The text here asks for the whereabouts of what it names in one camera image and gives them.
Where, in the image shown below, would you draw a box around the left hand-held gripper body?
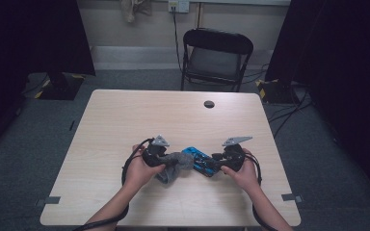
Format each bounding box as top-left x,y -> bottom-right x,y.
141,134 -> 171,168

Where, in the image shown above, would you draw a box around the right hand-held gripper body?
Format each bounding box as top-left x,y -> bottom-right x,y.
219,136 -> 254,173

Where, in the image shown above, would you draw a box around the blue toy car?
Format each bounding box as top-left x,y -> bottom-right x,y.
180,145 -> 222,178

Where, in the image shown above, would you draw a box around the grey sock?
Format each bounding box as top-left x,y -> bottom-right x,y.
155,151 -> 196,186

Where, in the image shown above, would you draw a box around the person's right hand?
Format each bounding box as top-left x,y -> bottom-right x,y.
220,147 -> 262,195

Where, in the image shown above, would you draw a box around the person's left hand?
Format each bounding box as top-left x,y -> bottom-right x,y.
121,143 -> 168,194

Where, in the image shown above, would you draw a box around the grey tape strip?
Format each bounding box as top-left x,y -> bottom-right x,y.
35,195 -> 62,208
280,192 -> 304,204

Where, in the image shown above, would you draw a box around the black stand base yellow tape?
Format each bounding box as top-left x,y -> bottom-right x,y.
254,78 -> 301,106

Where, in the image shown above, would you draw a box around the black folding chair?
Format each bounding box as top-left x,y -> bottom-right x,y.
179,27 -> 255,93

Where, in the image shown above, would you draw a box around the black curtain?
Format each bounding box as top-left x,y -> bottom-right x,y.
0,0 -> 96,162
264,0 -> 370,207

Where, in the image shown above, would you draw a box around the beige hanging cloth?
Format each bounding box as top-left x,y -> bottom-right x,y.
119,0 -> 154,24

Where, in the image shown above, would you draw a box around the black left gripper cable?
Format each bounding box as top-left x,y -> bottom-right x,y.
71,137 -> 156,231

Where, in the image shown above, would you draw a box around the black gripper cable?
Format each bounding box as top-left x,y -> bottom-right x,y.
71,137 -> 156,231
244,151 -> 279,231

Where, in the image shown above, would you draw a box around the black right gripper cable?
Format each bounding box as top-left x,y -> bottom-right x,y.
244,151 -> 279,231

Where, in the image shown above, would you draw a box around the black floor cables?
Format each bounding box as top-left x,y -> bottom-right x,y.
241,62 -> 315,140

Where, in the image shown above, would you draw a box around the black power cable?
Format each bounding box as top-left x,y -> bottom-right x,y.
172,6 -> 185,74

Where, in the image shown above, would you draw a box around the thin dark wall conduit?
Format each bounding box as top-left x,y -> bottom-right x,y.
196,2 -> 204,29

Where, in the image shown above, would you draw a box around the white wall socket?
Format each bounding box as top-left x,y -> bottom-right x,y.
168,0 -> 191,14

